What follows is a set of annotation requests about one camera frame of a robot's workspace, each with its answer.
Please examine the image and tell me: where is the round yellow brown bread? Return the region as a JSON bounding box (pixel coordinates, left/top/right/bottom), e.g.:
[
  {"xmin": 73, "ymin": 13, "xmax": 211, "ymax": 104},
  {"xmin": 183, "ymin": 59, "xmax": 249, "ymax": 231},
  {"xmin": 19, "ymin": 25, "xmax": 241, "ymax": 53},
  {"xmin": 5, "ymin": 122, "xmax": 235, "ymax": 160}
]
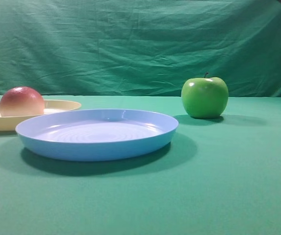
[{"xmin": 0, "ymin": 87, "xmax": 45, "ymax": 117}]

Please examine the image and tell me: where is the blue plastic plate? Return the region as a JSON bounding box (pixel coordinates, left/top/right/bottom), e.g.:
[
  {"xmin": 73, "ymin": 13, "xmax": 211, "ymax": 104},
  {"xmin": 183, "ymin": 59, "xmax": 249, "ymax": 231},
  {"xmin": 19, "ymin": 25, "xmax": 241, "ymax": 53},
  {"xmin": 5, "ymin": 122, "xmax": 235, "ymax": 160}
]
[{"xmin": 16, "ymin": 109, "xmax": 179, "ymax": 162}]

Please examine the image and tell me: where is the yellow plastic plate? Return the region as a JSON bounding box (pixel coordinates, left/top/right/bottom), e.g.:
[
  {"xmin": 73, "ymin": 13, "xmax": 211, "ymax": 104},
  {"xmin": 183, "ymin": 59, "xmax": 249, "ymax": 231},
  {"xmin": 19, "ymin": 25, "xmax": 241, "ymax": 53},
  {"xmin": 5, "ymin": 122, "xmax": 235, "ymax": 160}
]
[{"xmin": 0, "ymin": 100, "xmax": 81, "ymax": 131}]

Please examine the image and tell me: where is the green apple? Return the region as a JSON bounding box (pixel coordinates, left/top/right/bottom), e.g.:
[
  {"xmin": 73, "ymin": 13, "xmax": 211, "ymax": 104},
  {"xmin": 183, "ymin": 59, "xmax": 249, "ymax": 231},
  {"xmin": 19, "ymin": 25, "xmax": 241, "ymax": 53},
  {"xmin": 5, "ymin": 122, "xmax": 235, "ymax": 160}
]
[{"xmin": 181, "ymin": 74, "xmax": 229, "ymax": 119}]

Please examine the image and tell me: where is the green backdrop cloth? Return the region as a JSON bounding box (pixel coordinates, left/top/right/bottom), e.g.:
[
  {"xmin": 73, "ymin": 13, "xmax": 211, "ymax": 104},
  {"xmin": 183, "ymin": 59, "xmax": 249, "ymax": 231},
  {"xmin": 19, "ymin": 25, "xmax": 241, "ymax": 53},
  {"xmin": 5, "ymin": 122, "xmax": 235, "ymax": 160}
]
[{"xmin": 0, "ymin": 0, "xmax": 281, "ymax": 97}]

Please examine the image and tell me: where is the green table cloth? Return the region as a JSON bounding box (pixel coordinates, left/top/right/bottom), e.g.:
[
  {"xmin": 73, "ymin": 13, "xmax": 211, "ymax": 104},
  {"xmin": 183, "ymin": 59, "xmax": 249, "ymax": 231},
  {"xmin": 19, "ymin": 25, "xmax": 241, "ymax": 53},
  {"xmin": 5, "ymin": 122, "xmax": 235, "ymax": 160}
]
[{"xmin": 0, "ymin": 96, "xmax": 281, "ymax": 235}]

